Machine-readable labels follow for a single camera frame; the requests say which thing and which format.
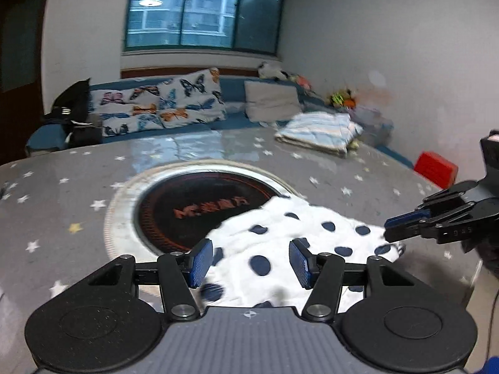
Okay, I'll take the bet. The grey plain cushion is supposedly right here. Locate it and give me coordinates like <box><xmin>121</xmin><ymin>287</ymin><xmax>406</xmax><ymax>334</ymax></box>
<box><xmin>245</xmin><ymin>81</ymin><xmax>302</xmax><ymax>122</ymax></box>

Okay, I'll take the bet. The folded striped blanket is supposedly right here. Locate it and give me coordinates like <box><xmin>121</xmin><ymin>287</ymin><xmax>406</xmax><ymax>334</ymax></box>
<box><xmin>274</xmin><ymin>112</ymin><xmax>364</xmax><ymax>156</ymax></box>

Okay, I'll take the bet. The red box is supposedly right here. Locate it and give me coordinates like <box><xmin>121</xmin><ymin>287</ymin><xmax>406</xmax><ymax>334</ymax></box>
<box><xmin>414</xmin><ymin>151</ymin><xmax>458</xmax><ymax>189</ymax></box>

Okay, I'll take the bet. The butterfly print cushion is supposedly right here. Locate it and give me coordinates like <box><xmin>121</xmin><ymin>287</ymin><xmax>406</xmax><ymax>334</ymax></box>
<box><xmin>89</xmin><ymin>68</ymin><xmax>227</xmax><ymax>138</ymax></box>

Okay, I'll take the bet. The black white plush toy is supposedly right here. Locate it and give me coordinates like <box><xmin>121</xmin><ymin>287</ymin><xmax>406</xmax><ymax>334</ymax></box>
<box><xmin>258</xmin><ymin>62</ymin><xmax>289</xmax><ymax>81</ymax></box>

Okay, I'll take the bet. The clear plastic storage box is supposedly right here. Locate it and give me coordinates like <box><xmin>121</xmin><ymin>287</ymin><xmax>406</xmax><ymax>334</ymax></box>
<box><xmin>348</xmin><ymin>106</ymin><xmax>394</xmax><ymax>147</ymax></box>

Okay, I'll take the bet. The white navy polka dot garment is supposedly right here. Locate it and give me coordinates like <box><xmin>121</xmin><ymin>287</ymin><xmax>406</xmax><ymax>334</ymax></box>
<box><xmin>198</xmin><ymin>195</ymin><xmax>406</xmax><ymax>314</ymax></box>

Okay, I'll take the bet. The black bag on sofa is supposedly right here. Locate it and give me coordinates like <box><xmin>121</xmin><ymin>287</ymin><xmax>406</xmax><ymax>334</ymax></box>
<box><xmin>43</xmin><ymin>79</ymin><xmax>102</xmax><ymax>148</ymax></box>

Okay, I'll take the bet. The colourful toy pile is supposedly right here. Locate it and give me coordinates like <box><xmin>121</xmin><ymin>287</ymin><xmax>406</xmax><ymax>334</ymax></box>
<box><xmin>327</xmin><ymin>89</ymin><xmax>356</xmax><ymax>109</ymax></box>

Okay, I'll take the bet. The blue sofa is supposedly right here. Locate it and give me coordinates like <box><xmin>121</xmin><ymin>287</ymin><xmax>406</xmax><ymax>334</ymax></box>
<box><xmin>24</xmin><ymin>75</ymin><xmax>414</xmax><ymax>168</ymax></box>

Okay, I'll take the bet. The round induction cooker in table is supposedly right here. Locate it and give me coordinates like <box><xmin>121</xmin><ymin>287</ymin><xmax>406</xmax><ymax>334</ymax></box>
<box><xmin>104</xmin><ymin>159</ymin><xmax>296</xmax><ymax>262</ymax></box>

